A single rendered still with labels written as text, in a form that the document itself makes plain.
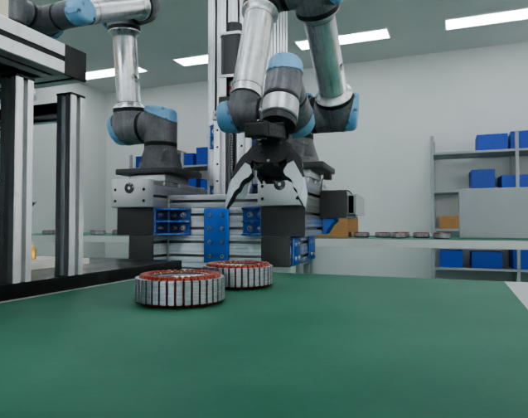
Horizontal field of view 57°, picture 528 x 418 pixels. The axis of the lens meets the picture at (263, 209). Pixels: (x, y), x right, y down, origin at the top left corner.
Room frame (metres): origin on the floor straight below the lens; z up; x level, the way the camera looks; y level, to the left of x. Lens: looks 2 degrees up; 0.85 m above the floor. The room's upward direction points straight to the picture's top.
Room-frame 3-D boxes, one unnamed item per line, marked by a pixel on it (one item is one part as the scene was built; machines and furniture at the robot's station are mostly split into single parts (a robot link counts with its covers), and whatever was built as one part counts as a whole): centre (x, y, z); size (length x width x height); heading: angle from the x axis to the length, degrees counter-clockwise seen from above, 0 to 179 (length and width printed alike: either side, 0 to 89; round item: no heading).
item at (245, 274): (0.78, 0.04, 0.77); 0.11 x 0.11 x 0.04
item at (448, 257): (6.48, -2.51, 0.39); 0.42 x 0.28 x 0.21; 159
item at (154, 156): (1.72, 0.37, 1.09); 0.15 x 0.15 x 0.10
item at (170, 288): (0.62, 0.11, 0.77); 0.11 x 0.11 x 0.04
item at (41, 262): (0.92, 0.44, 0.78); 0.15 x 0.15 x 0.01; 68
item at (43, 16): (1.41, 0.64, 1.45); 0.11 x 0.11 x 0.08; 65
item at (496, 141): (6.30, -2.98, 1.88); 0.42 x 0.36 x 0.21; 159
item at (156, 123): (1.72, 0.37, 1.20); 0.13 x 0.12 x 0.14; 65
